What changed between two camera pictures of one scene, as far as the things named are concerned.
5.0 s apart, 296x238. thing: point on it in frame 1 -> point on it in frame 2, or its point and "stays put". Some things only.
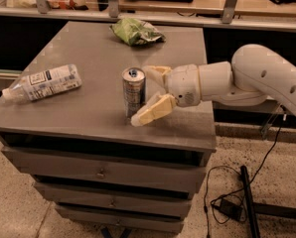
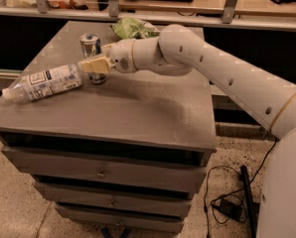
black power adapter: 231,209 stays put
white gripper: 183,84 -> 121,58
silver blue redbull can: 134,80 -> 90,44
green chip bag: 137,32 stays put
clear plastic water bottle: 44,83 stays put
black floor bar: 249,203 stays put
